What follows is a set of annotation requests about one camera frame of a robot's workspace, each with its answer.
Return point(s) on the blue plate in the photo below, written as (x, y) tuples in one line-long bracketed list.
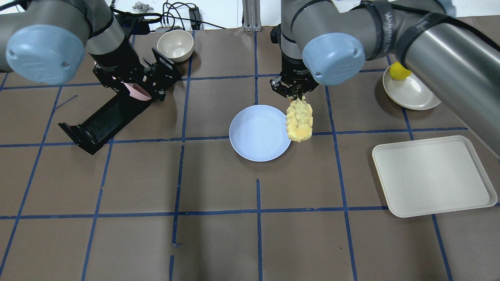
[(258, 133)]

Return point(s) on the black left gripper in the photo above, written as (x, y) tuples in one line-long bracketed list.
[(116, 61)]

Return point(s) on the pink plate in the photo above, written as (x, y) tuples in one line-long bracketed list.
[(137, 92)]

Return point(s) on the white rectangular tray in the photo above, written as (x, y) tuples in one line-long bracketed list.
[(430, 176)]

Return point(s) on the cream deep bowl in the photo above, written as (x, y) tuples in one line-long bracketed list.
[(176, 45)]

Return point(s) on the yellow lemon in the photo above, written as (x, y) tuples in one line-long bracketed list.
[(398, 72)]

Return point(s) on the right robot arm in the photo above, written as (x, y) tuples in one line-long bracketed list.
[(458, 63)]

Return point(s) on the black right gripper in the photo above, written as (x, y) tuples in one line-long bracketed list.
[(293, 72)]

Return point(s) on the yellow bread loaf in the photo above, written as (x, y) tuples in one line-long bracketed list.
[(299, 120)]

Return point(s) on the white shallow bowl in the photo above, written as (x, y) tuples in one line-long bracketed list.
[(410, 93)]

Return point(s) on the aluminium frame post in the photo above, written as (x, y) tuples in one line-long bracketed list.
[(251, 16)]

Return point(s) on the black dish rack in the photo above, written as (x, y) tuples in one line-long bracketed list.
[(105, 123)]

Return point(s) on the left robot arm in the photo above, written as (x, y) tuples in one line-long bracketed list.
[(45, 41)]

